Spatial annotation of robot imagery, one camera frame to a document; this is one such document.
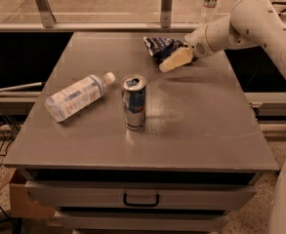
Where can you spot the redbull can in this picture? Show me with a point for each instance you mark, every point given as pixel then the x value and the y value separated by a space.
pixel 133 100

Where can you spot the cardboard box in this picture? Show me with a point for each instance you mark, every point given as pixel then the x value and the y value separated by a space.
pixel 21 204

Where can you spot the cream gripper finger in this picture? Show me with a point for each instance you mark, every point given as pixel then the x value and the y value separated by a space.
pixel 178 58

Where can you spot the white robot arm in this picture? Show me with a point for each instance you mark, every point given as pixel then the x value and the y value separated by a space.
pixel 251 22

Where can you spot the upright water bottle background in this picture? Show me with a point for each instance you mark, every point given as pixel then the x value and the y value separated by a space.
pixel 209 8

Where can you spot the blue chip bag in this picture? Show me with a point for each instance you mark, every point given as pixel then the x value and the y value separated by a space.
pixel 161 47

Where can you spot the black drawer handle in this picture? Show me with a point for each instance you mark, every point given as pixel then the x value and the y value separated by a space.
pixel 141 201

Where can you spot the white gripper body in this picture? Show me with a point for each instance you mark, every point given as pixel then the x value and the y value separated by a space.
pixel 197 41

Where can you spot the grey cabinet with drawers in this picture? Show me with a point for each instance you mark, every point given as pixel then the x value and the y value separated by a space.
pixel 201 148

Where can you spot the clear plastic water bottle lying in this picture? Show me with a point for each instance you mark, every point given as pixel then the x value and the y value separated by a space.
pixel 77 96

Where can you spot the grey metal rod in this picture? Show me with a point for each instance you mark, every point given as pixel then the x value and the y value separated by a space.
pixel 21 87

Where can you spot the metal railing frame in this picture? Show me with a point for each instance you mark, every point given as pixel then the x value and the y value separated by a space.
pixel 107 11

